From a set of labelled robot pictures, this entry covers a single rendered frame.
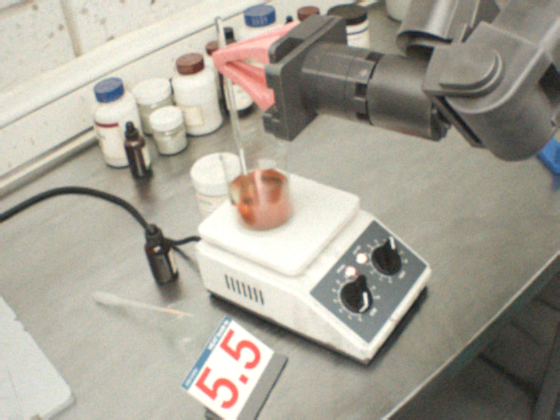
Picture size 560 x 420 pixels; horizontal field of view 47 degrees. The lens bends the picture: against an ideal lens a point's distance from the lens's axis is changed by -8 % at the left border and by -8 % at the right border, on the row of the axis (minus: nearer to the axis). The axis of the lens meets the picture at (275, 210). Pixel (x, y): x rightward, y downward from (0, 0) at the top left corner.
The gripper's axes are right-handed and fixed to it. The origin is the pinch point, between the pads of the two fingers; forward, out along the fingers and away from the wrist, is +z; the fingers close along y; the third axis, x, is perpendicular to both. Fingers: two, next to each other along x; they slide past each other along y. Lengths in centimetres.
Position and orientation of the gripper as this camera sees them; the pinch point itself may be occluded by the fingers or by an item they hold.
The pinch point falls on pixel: (224, 59)
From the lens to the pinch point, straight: 58.9
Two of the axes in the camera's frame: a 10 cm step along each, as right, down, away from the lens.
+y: -5.3, 5.8, -6.2
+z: -8.4, -2.6, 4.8
